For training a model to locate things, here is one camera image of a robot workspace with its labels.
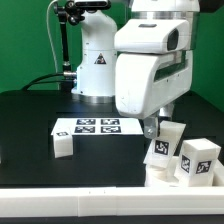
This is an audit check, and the white front fence rail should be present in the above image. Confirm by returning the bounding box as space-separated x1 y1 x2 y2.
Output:
0 187 224 218

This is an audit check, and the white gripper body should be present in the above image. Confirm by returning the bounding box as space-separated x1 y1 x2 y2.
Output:
115 51 193 119

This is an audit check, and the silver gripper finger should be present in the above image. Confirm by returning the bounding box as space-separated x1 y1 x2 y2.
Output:
159 102 175 121
143 117 159 139

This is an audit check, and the white cable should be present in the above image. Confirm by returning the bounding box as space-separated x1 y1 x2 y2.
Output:
46 0 60 74

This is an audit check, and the white marker sheet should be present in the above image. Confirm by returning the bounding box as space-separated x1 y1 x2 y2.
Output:
51 118 143 135

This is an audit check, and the black mounted camera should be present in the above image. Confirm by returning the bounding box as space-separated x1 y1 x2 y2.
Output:
74 0 110 9

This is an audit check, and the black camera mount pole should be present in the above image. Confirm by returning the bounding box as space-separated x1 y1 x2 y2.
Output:
54 0 84 92

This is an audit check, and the black cable bundle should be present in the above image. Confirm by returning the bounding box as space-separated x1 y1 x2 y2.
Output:
21 72 78 92

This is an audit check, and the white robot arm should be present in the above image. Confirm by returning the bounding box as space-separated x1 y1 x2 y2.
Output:
72 0 224 139

